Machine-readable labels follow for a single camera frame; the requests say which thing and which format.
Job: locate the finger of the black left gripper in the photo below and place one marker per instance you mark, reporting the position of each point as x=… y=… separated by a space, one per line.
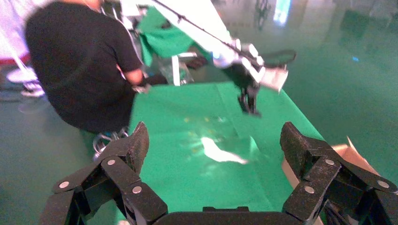
x=255 y=102
x=244 y=101

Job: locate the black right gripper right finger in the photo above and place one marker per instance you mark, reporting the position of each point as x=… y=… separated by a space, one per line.
x=323 y=174

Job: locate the chrome stool base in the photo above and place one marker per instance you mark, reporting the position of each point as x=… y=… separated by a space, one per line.
x=102 y=141

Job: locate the plain green table cloth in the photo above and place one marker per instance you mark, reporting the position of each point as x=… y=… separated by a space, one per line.
x=161 y=40

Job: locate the white round floor base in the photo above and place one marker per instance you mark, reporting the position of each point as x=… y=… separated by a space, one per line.
x=21 y=76

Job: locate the person in black t-shirt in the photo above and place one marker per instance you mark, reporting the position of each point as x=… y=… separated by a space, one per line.
x=77 y=62

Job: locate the black round stool seat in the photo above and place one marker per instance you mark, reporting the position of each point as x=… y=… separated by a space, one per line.
x=278 y=57

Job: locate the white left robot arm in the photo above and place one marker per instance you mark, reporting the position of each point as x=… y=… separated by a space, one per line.
x=199 y=17

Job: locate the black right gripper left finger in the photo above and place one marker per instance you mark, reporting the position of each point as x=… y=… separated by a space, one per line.
x=121 y=174

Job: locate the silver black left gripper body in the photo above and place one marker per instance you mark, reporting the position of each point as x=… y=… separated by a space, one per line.
x=245 y=74

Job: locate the torn green table cloth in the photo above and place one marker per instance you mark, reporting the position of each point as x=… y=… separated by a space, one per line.
x=186 y=108

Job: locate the open brown cardboard box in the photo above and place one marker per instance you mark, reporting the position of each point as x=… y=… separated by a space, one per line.
x=351 y=155

